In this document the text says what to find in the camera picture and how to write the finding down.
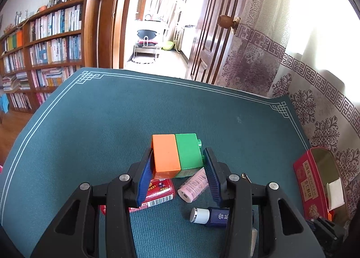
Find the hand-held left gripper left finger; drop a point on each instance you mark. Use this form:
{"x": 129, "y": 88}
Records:
{"x": 144, "y": 182}

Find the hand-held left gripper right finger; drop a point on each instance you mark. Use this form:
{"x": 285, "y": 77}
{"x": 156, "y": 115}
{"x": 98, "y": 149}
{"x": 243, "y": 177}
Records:
{"x": 211, "y": 179}

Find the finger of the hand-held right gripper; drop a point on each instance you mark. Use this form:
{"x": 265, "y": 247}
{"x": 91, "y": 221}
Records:
{"x": 323, "y": 230}

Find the orange green toy block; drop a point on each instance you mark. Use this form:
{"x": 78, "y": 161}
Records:
{"x": 168, "y": 154}

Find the red tin box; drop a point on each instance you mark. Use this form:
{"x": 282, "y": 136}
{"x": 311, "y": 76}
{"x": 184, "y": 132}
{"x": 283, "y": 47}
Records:
{"x": 308, "y": 182}

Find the red cylindrical bottle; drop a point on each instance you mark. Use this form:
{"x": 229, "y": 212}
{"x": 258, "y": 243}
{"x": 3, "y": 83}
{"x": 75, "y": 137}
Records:
{"x": 160, "y": 190}

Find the pink hair roller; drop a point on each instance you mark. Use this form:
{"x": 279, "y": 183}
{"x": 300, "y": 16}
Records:
{"x": 192, "y": 187}

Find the dark blue white-capped bottle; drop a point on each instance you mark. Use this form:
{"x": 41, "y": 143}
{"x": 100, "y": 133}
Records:
{"x": 216, "y": 217}

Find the white paper strip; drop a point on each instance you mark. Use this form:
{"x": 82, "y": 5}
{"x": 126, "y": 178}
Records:
{"x": 254, "y": 241}

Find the teal desk mat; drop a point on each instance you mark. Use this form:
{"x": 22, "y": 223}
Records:
{"x": 112, "y": 112}

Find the green basin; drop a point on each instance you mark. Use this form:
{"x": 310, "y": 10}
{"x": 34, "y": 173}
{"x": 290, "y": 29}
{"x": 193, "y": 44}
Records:
{"x": 168, "y": 45}

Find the white purple patterned curtain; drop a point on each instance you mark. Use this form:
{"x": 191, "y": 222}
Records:
{"x": 295, "y": 64}

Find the wooden bookshelf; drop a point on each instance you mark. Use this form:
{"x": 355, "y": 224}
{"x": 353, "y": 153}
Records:
{"x": 90, "y": 36}

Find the brown wooden door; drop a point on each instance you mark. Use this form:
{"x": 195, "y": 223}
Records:
{"x": 213, "y": 22}

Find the wooden door knob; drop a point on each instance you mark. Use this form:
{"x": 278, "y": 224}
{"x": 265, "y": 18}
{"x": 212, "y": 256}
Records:
{"x": 226, "y": 22}

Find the blue cloth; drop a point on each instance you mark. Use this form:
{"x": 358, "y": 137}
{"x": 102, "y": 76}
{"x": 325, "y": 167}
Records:
{"x": 4, "y": 103}

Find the rows of books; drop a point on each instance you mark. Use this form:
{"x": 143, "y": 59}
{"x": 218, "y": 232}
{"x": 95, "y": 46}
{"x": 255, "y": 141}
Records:
{"x": 53, "y": 22}

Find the wooden door frame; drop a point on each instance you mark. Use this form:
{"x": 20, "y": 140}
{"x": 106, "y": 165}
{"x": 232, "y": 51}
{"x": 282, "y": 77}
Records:
{"x": 112, "y": 16}

